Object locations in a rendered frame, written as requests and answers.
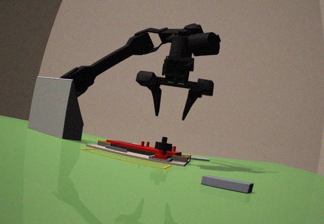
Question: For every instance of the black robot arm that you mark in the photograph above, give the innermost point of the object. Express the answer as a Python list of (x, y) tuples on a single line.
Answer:
[(189, 40)]

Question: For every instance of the grey rectangular bar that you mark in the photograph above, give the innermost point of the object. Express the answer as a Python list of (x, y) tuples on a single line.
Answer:
[(228, 184)]

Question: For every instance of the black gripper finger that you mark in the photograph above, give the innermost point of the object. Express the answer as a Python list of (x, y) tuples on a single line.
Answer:
[(192, 96), (156, 93)]

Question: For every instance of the black and grey wheel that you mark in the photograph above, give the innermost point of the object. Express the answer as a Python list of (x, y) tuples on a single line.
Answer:
[(163, 146)]

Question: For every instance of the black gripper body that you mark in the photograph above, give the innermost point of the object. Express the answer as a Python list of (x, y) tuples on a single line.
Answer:
[(173, 79)]

